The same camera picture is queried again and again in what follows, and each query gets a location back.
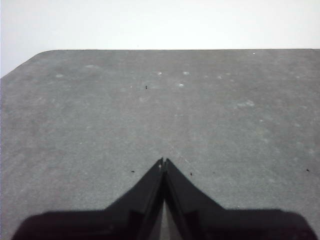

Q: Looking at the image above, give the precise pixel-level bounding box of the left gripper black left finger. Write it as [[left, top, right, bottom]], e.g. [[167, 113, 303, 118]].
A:
[[99, 157, 165, 240]]

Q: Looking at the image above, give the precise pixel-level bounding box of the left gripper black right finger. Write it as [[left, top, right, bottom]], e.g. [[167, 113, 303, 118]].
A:
[[164, 158, 226, 240]]

